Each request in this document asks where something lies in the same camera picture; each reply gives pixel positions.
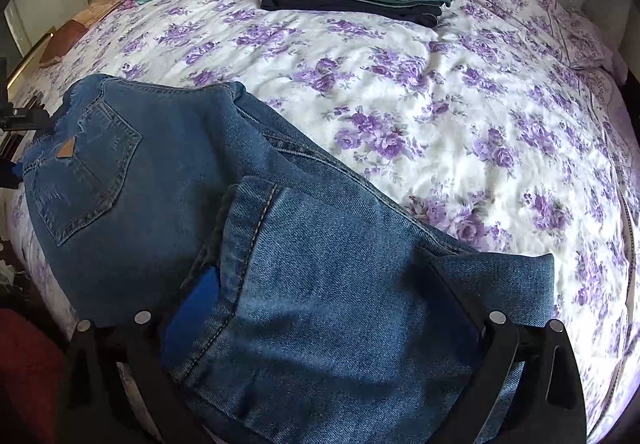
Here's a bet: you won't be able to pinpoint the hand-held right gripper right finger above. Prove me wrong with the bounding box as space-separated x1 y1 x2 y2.
428 264 588 444

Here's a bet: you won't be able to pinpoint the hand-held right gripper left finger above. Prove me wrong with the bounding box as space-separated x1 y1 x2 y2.
55 266 224 444

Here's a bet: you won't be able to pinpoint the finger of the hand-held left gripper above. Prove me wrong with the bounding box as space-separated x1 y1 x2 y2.
0 106 53 133
0 161 24 189

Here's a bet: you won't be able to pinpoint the blue denim jeans pants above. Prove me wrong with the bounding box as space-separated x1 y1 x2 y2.
21 74 556 444

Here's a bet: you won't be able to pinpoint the folded navy pants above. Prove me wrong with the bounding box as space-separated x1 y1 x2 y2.
260 0 445 28

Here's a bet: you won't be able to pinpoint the orange brown blanket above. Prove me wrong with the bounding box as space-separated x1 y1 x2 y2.
40 0 151 67

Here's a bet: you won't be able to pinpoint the dark red cloth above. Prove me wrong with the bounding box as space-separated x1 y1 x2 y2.
0 306 68 444

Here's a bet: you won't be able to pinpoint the purple floral bedspread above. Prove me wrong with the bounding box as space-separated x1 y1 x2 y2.
7 0 640 444

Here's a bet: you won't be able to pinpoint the purple floral pillow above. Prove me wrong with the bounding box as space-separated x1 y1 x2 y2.
547 0 628 74

